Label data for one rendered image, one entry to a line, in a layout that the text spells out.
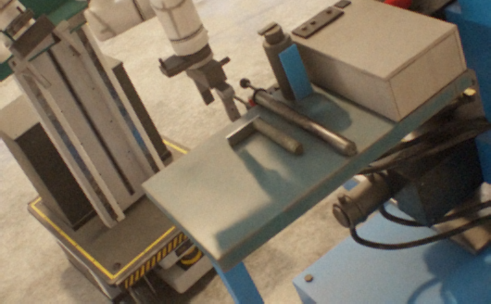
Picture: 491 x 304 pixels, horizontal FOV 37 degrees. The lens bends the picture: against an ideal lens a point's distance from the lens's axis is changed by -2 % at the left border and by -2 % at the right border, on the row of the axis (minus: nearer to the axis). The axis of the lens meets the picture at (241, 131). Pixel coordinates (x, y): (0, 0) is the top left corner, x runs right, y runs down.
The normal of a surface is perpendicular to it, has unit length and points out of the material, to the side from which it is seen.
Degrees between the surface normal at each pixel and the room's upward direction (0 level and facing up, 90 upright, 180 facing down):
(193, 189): 0
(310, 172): 0
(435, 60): 90
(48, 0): 90
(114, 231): 0
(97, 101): 90
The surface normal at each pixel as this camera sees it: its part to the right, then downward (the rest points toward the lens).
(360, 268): -0.36, -0.76
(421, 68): 0.50, 0.33
